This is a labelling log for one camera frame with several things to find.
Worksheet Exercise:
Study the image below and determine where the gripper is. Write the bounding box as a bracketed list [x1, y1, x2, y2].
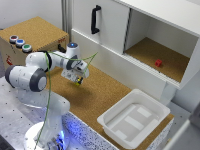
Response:
[60, 63, 90, 83]

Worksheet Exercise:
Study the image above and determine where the yellow block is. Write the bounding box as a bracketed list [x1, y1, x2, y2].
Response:
[75, 77, 84, 86]

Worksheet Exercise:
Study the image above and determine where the pink block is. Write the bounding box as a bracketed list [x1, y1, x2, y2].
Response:
[154, 59, 164, 68]

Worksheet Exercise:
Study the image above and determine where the green button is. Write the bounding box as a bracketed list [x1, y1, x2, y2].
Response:
[21, 43, 33, 54]

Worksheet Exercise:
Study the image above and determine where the wooden drawer box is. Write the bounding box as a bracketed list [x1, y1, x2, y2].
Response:
[0, 16, 71, 70]

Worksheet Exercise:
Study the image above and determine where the white sliding door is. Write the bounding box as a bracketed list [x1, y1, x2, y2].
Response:
[71, 0, 131, 53]

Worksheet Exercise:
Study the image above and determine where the blue button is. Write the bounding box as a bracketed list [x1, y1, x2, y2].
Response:
[15, 38, 26, 48]

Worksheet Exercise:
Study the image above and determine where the red button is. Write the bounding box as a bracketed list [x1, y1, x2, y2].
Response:
[9, 35, 19, 44]

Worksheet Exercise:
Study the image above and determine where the white cabinet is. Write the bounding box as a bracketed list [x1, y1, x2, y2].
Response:
[68, 0, 200, 107]

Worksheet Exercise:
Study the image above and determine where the white plastic box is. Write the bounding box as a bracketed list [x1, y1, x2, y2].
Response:
[96, 88, 172, 150]

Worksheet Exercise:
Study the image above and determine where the black drawer handle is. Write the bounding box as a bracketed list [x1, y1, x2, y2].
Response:
[57, 43, 67, 54]

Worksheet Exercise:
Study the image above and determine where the green cable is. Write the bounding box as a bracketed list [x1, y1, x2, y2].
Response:
[33, 50, 99, 150]

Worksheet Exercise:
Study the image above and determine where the black door handle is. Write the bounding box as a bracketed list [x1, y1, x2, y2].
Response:
[90, 4, 102, 35]

